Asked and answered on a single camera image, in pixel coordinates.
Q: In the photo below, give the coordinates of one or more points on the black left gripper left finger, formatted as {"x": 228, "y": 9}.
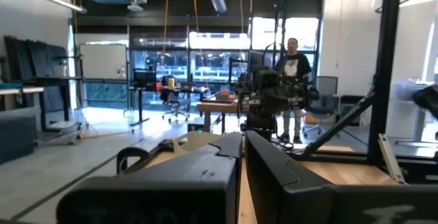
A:
{"x": 171, "y": 189}

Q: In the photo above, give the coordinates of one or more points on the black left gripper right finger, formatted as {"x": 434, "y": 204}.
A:
{"x": 308, "y": 203}

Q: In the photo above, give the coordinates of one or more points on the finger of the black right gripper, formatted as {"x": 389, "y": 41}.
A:
{"x": 269, "y": 101}
{"x": 283, "y": 100}

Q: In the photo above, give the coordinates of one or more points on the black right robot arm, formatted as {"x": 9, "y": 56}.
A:
{"x": 260, "y": 124}

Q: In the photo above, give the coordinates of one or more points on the wooden table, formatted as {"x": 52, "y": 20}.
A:
{"x": 215, "y": 107}

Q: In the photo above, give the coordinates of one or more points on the person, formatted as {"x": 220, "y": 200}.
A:
{"x": 301, "y": 68}

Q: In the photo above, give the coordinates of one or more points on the grey office chair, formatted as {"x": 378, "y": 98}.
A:
{"x": 325, "y": 90}

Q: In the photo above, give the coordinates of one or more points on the yellow container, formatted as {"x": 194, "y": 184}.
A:
{"x": 171, "y": 83}

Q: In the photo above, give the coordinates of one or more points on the black office chair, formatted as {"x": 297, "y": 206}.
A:
{"x": 169, "y": 95}

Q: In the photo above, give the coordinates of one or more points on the black standing desk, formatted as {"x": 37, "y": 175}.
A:
{"x": 140, "y": 107}

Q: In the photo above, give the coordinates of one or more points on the small black monitor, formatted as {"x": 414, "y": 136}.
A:
{"x": 144, "y": 78}

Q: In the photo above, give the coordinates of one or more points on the white floor stand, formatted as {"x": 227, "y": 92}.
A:
{"x": 60, "y": 131}

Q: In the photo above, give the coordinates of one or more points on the whiteboard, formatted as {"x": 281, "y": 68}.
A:
{"x": 102, "y": 61}

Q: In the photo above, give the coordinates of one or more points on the dark blue cabinet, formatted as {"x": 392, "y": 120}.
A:
{"x": 17, "y": 138}

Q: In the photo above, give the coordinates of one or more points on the white table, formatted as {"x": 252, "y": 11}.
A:
{"x": 20, "y": 90}

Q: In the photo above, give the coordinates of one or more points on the black stacked panels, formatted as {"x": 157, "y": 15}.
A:
{"x": 34, "y": 58}

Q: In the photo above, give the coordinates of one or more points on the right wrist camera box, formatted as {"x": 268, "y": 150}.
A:
{"x": 265, "y": 76}

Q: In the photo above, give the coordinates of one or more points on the black table frame rail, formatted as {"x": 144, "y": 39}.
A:
{"x": 164, "y": 146}

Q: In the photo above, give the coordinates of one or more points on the black diagonal frame strut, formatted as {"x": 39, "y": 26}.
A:
{"x": 342, "y": 121}

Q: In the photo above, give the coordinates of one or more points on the black rig frame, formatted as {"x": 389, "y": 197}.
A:
{"x": 281, "y": 18}

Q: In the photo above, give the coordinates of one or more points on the silver metal bracket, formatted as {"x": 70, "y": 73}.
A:
{"x": 391, "y": 159}

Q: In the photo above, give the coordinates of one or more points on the black frame post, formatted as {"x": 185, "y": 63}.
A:
{"x": 385, "y": 63}

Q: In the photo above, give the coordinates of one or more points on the black frame base rail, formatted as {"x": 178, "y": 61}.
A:
{"x": 421, "y": 169}

